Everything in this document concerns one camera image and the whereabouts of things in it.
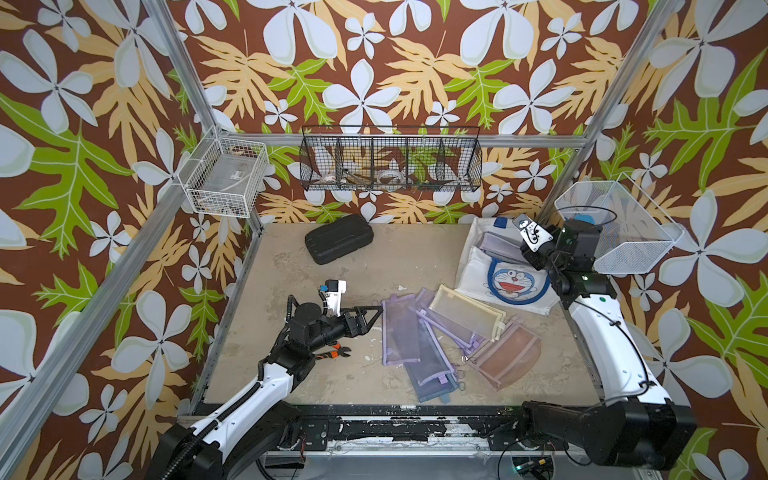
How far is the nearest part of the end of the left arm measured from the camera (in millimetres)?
607

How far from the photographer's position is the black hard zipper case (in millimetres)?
1088

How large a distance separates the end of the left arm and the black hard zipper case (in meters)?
0.41
